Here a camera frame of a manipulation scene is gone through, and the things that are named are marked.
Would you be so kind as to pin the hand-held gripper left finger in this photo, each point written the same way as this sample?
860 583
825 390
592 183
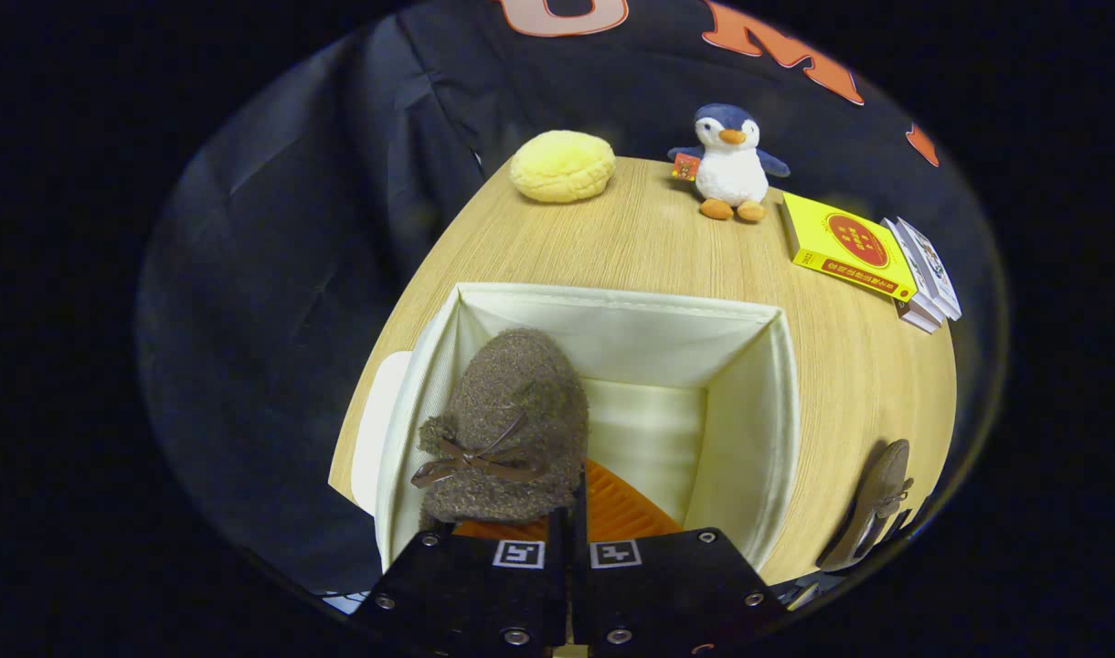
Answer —
484 594

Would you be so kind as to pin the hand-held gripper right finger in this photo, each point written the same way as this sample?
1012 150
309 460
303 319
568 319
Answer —
579 548

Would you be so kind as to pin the brown fuzzy shoe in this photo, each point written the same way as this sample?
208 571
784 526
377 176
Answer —
873 503
512 393

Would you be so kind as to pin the cream fabric storage box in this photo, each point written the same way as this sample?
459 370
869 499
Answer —
649 338

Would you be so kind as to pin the yellow round plush cushion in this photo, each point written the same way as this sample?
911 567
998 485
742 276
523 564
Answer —
562 166

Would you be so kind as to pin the yellow book with red circle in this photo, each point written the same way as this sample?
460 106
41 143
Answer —
845 245

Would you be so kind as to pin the penguin plush toy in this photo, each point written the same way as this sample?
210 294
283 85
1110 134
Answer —
731 174

